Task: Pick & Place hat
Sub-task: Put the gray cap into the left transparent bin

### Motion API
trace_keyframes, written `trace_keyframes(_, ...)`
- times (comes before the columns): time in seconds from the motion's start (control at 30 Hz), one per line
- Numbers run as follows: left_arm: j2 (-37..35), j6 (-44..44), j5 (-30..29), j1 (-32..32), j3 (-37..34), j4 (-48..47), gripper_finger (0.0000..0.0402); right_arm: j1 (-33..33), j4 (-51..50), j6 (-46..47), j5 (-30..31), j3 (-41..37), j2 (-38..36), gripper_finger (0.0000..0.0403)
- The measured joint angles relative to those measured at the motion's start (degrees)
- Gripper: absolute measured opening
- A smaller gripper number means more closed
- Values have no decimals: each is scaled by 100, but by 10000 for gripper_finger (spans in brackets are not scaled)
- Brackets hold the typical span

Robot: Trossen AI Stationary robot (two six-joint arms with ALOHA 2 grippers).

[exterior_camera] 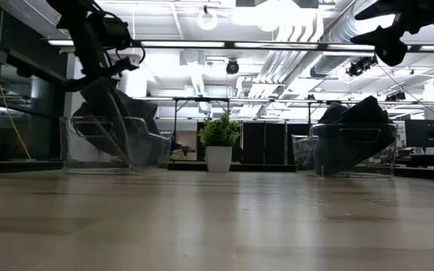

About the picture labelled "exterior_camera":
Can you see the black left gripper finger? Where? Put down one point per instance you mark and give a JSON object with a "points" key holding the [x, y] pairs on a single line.
{"points": [[89, 83], [126, 66]]}

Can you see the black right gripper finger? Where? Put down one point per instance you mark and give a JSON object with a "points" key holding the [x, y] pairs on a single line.
{"points": [[382, 11], [390, 45]]}

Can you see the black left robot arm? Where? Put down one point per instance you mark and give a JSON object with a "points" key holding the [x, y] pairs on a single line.
{"points": [[70, 11]]}

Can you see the black spotlight cluster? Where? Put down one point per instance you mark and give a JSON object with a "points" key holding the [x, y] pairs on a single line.
{"points": [[396, 96], [360, 67]]}

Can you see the clear plastic bin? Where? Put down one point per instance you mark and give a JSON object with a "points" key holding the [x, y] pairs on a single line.
{"points": [[66, 165], [390, 169]]}

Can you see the black computer monitor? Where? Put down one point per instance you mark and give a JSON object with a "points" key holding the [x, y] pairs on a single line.
{"points": [[428, 131]]}

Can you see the green plant in white pot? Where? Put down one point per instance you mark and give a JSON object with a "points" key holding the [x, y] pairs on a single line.
{"points": [[219, 158]]}

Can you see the black cabinet row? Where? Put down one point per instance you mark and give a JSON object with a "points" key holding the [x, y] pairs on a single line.
{"points": [[262, 143]]}

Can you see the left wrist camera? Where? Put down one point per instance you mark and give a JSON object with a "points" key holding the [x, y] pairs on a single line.
{"points": [[113, 32]]}

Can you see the silver ventilation duct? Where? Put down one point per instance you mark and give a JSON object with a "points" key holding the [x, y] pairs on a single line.
{"points": [[330, 64]]}

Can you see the black round hanging camera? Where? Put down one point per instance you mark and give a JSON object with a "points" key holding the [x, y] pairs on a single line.
{"points": [[232, 67]]}

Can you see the overhead frame light bar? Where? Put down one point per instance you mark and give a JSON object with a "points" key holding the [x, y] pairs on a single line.
{"points": [[277, 45]]}

